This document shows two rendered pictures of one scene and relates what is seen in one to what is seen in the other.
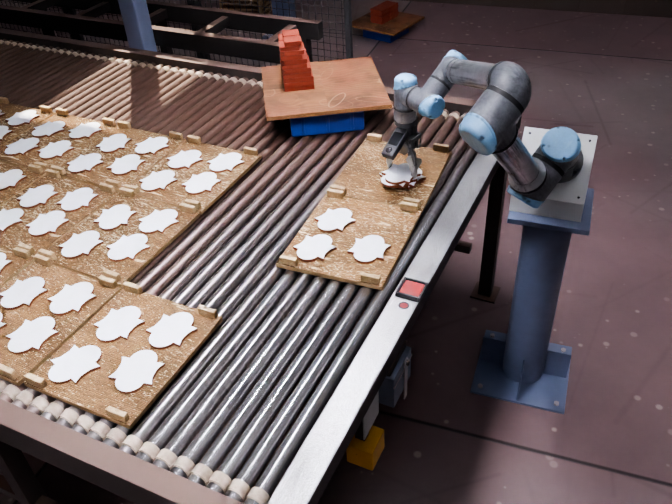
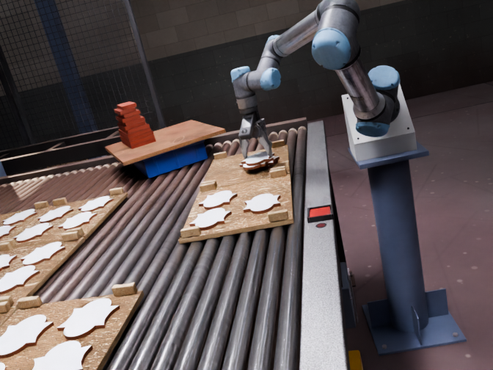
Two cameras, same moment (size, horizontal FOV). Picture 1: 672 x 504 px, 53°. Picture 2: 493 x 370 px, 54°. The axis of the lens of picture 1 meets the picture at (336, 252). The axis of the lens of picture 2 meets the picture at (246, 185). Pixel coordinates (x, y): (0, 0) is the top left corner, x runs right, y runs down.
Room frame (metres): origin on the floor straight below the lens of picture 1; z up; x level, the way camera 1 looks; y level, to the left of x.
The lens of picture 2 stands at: (0.27, 0.33, 1.51)
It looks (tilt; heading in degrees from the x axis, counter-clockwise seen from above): 19 degrees down; 344
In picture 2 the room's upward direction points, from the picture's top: 14 degrees counter-clockwise
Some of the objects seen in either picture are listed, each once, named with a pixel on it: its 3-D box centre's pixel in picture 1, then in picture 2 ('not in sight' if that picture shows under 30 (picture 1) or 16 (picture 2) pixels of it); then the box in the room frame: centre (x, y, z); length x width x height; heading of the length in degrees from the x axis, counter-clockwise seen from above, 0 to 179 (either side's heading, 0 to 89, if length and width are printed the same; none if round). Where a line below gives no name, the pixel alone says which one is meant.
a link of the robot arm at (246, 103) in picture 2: (404, 114); (246, 103); (2.06, -0.26, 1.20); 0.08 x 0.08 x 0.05
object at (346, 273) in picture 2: (388, 374); (334, 296); (1.30, -0.13, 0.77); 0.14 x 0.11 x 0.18; 152
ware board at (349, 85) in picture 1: (322, 86); (161, 139); (2.69, 0.01, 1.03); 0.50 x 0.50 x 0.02; 5
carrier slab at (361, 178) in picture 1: (391, 172); (247, 167); (2.13, -0.22, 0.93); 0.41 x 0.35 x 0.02; 156
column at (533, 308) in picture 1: (535, 295); (398, 241); (1.96, -0.77, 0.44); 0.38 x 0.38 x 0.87; 68
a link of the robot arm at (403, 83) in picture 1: (406, 92); (243, 82); (2.05, -0.26, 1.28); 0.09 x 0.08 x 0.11; 33
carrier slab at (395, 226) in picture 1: (351, 237); (240, 205); (1.75, -0.05, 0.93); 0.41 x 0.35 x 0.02; 156
